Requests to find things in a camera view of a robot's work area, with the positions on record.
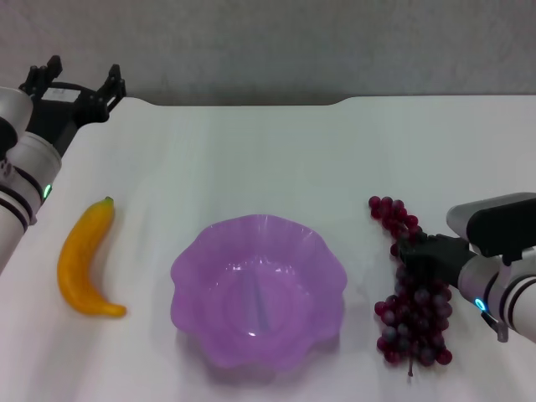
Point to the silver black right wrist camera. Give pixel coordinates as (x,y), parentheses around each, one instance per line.
(494,226)

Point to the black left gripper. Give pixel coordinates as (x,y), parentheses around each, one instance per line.
(60,113)

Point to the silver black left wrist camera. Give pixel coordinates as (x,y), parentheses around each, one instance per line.
(12,117)

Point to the dark red grape bunch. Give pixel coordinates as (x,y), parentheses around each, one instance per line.
(412,318)

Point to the purple scalloped plastic bowl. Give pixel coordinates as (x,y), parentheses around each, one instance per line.
(259,293)

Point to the yellow toy banana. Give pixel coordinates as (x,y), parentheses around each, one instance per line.
(79,251)

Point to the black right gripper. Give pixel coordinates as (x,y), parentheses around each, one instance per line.
(448,259)

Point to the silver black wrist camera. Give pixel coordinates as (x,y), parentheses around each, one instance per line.
(494,226)
(12,117)

